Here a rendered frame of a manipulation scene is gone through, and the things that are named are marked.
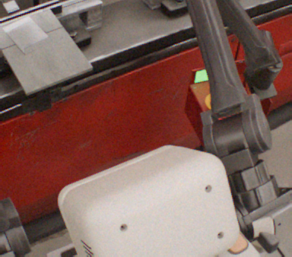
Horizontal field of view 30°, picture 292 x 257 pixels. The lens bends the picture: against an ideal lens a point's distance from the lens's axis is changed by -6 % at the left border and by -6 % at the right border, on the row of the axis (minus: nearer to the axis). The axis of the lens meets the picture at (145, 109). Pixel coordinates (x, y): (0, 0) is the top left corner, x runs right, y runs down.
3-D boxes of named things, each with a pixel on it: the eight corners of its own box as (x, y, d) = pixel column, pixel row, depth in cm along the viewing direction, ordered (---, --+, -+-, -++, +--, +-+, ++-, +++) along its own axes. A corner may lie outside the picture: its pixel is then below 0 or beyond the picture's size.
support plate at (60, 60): (26, 96, 130) (26, 93, 130) (-9, 33, 144) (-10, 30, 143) (93, 70, 137) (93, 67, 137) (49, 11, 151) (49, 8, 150)
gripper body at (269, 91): (261, 67, 158) (269, 53, 152) (275, 97, 154) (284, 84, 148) (242, 71, 156) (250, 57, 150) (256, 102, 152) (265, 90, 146)
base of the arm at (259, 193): (244, 226, 87) (299, 195, 91) (229, 181, 86) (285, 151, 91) (219, 223, 95) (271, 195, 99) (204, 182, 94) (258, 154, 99)
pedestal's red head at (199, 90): (204, 150, 165) (214, 110, 152) (183, 110, 175) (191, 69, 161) (261, 134, 171) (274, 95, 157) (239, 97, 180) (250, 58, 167)
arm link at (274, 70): (268, 70, 142) (286, 69, 143) (261, 47, 145) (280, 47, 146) (259, 82, 148) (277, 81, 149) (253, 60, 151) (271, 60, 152)
